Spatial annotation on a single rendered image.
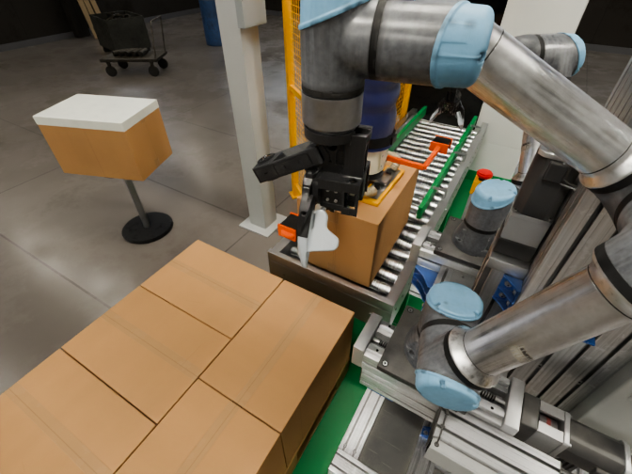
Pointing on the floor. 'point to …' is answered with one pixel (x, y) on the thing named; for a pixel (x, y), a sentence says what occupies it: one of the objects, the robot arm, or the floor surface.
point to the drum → (210, 23)
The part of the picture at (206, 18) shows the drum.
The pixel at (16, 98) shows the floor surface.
